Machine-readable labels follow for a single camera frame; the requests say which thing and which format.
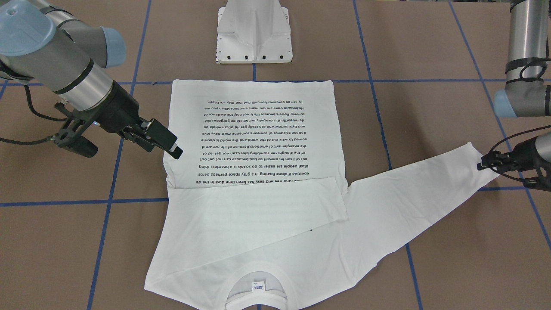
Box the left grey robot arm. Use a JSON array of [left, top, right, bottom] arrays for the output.
[[477, 0, 550, 190]]

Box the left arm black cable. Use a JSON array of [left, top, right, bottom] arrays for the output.
[[482, 125, 551, 190]]

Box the white long-sleeve printed shirt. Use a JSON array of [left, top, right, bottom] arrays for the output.
[[144, 79, 497, 310]]

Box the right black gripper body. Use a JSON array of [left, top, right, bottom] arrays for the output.
[[95, 81, 145, 138]]

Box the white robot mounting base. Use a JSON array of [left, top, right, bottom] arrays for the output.
[[215, 0, 293, 64]]

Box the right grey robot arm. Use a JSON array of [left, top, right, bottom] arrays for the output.
[[1, 0, 182, 159]]

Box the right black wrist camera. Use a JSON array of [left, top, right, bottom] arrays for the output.
[[54, 102, 102, 158]]

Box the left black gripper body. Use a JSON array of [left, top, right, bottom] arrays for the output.
[[493, 138, 545, 178]]

